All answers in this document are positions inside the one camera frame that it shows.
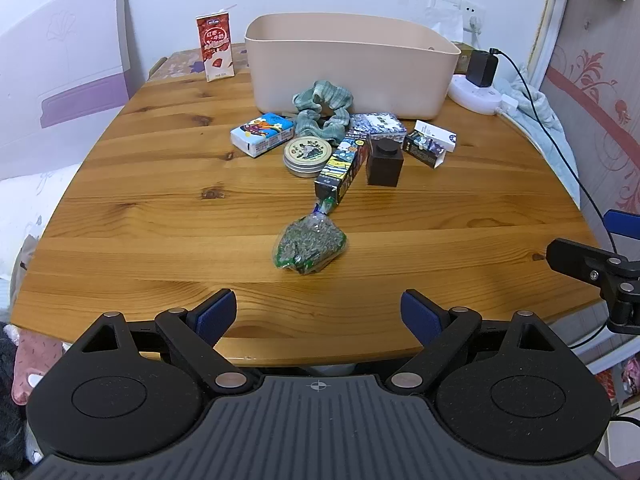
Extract round metal tin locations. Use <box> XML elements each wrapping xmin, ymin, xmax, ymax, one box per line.
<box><xmin>283</xmin><ymin>136</ymin><xmax>333</xmax><ymax>179</ymax></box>

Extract black cable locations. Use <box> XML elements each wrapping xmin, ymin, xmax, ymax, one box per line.
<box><xmin>489</xmin><ymin>47</ymin><xmax>622</xmax><ymax>257</ymax></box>

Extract beige plastic storage bin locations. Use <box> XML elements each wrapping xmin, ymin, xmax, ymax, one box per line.
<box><xmin>244</xmin><ymin>14</ymin><xmax>462</xmax><ymax>121</ymax></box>

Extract white power strip cable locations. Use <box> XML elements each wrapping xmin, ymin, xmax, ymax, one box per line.
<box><xmin>495</xmin><ymin>102</ymin><xmax>556</xmax><ymax>161</ymax></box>

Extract floral covered side table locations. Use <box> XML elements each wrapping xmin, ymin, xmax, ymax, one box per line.
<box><xmin>149</xmin><ymin>48</ymin><xmax>251</xmax><ymax>80</ymax></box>

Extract colourful cartoon tissue pack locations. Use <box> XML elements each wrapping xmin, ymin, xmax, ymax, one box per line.
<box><xmin>230</xmin><ymin>112</ymin><xmax>296</xmax><ymax>159</ymax></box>

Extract white wall socket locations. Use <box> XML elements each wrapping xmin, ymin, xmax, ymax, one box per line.
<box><xmin>427</xmin><ymin>0</ymin><xmax>484</xmax><ymax>27</ymax></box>

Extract long dark cartoon box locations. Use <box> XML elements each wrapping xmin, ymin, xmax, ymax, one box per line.
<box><xmin>314</xmin><ymin>130</ymin><xmax>371</xmax><ymax>205</ymax></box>

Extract dark fuzzy cloth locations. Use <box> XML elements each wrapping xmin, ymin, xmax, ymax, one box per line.
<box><xmin>0</xmin><ymin>322</ymin><xmax>32</xmax><ymax>473</ymax></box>

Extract white bedding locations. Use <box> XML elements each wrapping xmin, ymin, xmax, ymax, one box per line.
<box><xmin>0</xmin><ymin>162</ymin><xmax>78</xmax><ymax>281</ymax></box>

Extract green fabric scrunchie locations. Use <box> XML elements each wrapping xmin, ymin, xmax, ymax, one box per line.
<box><xmin>292</xmin><ymin>80</ymin><xmax>354</xmax><ymax>142</ymax></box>

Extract clear bag of green seeds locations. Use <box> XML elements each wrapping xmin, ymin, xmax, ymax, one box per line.
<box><xmin>273</xmin><ymin>199</ymin><xmax>349</xmax><ymax>276</ymax></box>

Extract white purple board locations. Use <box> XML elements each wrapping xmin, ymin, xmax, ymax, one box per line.
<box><xmin>0</xmin><ymin>0</ymin><xmax>134</xmax><ymax>181</ymax></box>

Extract round white power strip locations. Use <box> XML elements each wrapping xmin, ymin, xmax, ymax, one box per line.
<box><xmin>447</xmin><ymin>74</ymin><xmax>519</xmax><ymax>116</ymax></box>

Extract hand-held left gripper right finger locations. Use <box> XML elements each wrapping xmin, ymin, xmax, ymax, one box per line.
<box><xmin>387</xmin><ymin>288</ymin><xmax>571</xmax><ymax>397</ymax></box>

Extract pink patterned cloth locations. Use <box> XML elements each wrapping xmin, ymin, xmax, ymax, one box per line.
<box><xmin>12</xmin><ymin>330</ymin><xmax>67</xmax><ymax>407</ymax></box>

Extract dark brown cube box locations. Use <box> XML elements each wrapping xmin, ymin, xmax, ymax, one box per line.
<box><xmin>366</xmin><ymin>138</ymin><xmax>405</xmax><ymax>188</ymax></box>

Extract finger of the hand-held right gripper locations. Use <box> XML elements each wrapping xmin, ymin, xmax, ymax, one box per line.
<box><xmin>545</xmin><ymin>237</ymin><xmax>640</xmax><ymax>336</ymax></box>

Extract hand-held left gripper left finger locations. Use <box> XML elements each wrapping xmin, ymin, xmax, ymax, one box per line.
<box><xmin>80</xmin><ymin>288</ymin><xmax>257</xmax><ymax>397</ymax></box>

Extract blue white patterned box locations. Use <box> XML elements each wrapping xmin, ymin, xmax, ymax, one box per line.
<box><xmin>350</xmin><ymin>111</ymin><xmax>407</xmax><ymax>142</ymax></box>

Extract small open white black box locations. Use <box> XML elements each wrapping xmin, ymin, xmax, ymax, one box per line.
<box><xmin>402</xmin><ymin>120</ymin><xmax>459</xmax><ymax>170</ymax></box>

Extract floral patterned panel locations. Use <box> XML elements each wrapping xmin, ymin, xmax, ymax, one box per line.
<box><xmin>525</xmin><ymin>0</ymin><xmax>640</xmax><ymax>216</ymax></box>

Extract light blue cloth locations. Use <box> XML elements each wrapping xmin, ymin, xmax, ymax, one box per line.
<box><xmin>500</xmin><ymin>64</ymin><xmax>582</xmax><ymax>206</ymax></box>

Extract black charger adapter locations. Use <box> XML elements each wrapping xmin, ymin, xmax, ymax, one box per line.
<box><xmin>467</xmin><ymin>49</ymin><xmax>500</xmax><ymax>88</ymax></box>

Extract red milk carton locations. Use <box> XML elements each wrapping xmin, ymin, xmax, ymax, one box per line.
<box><xmin>195</xmin><ymin>12</ymin><xmax>236</xmax><ymax>83</ymax></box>

